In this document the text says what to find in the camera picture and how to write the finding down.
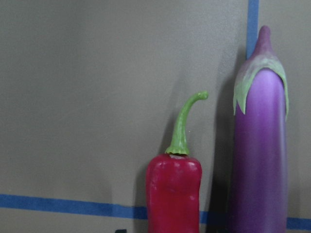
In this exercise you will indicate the red chili pepper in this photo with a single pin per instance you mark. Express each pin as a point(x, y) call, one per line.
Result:
point(173, 182)

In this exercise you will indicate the purple eggplant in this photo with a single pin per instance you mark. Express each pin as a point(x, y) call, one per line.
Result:
point(258, 198)

